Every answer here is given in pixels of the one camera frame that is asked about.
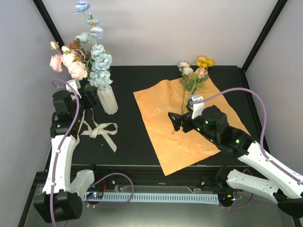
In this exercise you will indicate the large pale pink peony stem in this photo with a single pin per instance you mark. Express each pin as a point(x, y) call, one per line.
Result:
point(73, 62)

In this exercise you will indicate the left small circuit board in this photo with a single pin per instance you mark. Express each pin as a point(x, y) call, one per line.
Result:
point(94, 195)

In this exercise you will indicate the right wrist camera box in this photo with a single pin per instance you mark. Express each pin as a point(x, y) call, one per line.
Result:
point(196, 101)

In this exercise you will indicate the black right frame post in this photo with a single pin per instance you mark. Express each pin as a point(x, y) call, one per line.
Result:
point(275, 13)

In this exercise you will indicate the blue poppy flower stem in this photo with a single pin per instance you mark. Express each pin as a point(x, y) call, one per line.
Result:
point(95, 32)

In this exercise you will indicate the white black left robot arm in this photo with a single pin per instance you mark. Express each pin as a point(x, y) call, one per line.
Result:
point(61, 198)

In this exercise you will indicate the coral rose flower stem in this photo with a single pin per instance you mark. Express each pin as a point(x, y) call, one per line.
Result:
point(76, 49)

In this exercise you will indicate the pink rose flower stem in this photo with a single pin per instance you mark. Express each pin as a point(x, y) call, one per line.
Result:
point(56, 60)

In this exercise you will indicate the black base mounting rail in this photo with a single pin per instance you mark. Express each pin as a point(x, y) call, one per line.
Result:
point(192, 177)

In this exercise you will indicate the white ribbed vase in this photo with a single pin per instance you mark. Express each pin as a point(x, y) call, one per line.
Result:
point(108, 101)

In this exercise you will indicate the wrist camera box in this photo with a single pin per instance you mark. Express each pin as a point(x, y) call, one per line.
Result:
point(196, 101)
point(75, 84)

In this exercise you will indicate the orange wrapping paper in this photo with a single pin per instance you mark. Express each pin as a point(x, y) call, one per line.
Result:
point(174, 149)

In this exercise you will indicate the black left frame post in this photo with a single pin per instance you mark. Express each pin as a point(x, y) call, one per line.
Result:
point(48, 21)

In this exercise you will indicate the pastel artificial flower bunch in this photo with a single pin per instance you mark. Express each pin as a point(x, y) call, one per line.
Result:
point(192, 79)

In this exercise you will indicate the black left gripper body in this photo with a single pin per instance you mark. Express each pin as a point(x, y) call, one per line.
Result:
point(90, 101)

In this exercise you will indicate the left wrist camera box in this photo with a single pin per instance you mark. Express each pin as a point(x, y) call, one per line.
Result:
point(75, 84)

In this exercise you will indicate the cream printed ribbon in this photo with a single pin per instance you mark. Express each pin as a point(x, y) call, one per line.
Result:
point(104, 129)

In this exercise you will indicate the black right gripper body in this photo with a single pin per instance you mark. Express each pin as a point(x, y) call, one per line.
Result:
point(188, 127)

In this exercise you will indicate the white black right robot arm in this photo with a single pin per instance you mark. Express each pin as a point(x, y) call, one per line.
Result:
point(281, 185)

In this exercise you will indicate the light blue peony stem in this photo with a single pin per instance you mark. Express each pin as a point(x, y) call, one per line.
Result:
point(98, 61)

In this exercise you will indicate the light blue slotted cable duct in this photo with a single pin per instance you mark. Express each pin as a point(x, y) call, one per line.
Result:
point(157, 197)

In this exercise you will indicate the right small circuit board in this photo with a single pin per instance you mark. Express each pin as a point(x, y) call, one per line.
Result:
point(227, 197)

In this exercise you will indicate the black frame post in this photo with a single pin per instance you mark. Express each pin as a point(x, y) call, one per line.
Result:
point(48, 21)
point(275, 13)

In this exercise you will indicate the small circuit board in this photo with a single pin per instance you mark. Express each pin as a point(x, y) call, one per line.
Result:
point(227, 197)
point(94, 195)

